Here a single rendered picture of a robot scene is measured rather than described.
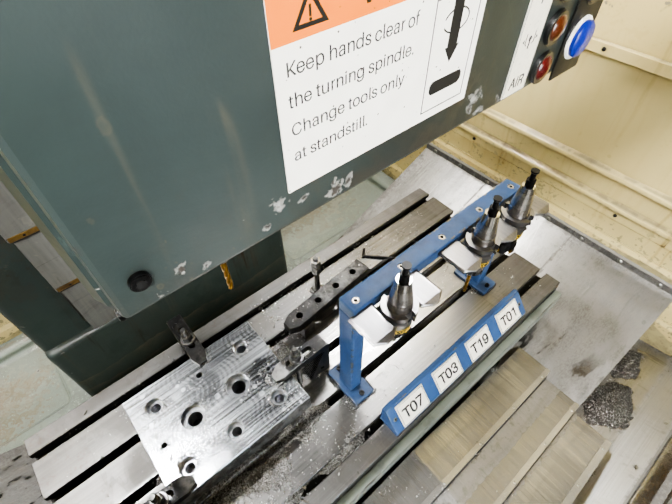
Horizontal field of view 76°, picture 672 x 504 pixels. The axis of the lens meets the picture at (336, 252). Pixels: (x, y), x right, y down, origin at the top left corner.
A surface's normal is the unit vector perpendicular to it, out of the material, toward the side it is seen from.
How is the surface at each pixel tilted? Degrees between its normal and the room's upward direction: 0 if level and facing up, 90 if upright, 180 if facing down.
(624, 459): 17
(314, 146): 90
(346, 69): 90
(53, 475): 0
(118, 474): 0
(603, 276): 24
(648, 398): 13
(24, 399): 0
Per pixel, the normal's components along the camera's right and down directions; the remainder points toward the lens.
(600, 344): -0.33, -0.40
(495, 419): 0.08, -0.71
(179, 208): 0.65, 0.58
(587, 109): -0.76, 0.50
